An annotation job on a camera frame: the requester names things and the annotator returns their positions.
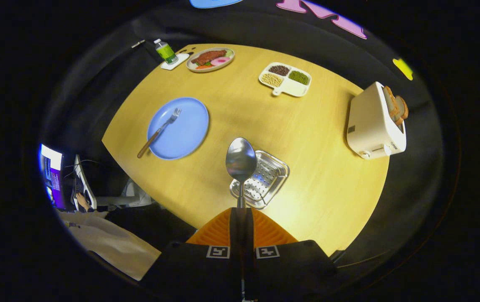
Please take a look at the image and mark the green label drink bottle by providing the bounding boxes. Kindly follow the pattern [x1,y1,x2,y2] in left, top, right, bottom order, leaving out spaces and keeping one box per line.
[154,39,178,64]

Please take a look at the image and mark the white toaster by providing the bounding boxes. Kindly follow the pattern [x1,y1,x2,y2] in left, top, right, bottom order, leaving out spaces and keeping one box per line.
[346,81,407,160]

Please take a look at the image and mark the toasted bread slice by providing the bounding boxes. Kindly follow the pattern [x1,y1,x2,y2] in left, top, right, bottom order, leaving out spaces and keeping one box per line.
[382,86,400,122]
[395,96,409,126]

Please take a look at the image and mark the green beans pile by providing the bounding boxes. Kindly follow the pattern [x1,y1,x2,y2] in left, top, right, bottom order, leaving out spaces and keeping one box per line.
[288,70,310,85]

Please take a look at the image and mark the person's beige trousers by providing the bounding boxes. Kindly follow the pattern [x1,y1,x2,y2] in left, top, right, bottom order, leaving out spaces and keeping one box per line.
[55,209,161,281]

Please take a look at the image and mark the pale yellow beans pile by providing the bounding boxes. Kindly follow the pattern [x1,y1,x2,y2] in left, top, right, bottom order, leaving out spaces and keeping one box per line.
[261,73,284,87]

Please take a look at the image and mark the open laptop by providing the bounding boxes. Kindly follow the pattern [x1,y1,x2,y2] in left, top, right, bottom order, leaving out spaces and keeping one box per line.
[71,154,98,211]

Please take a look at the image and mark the white divided dish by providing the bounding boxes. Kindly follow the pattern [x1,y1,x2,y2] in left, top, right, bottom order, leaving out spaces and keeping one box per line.
[259,62,312,97]

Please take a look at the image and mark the round blue plate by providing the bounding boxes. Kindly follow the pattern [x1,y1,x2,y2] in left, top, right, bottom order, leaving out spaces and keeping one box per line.
[147,97,210,160]

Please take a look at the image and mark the white square coaster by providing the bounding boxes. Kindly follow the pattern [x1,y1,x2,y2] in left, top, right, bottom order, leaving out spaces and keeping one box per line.
[160,53,190,70]

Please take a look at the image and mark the metal spoon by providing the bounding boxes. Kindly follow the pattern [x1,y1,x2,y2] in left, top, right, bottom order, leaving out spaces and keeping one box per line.
[226,137,258,209]

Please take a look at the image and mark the metal fork wooden handle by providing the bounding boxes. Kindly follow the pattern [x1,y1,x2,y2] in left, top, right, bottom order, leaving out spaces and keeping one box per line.
[137,108,182,159]

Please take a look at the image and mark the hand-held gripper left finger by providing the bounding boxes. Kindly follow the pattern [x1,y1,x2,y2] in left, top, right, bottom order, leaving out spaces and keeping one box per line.
[139,207,244,302]

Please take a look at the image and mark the oval plate with food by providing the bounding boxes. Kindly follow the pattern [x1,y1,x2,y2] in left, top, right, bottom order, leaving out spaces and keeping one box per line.
[186,47,235,73]

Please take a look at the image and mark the lit computer monitor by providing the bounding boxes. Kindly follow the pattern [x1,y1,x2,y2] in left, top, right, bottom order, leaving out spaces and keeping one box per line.
[40,144,67,209]

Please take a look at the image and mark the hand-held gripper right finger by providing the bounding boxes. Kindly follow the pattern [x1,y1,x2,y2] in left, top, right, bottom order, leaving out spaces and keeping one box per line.
[242,207,343,302]

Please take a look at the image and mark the brown meat piece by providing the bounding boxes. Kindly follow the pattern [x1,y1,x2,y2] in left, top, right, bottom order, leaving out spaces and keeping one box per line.
[192,49,227,66]

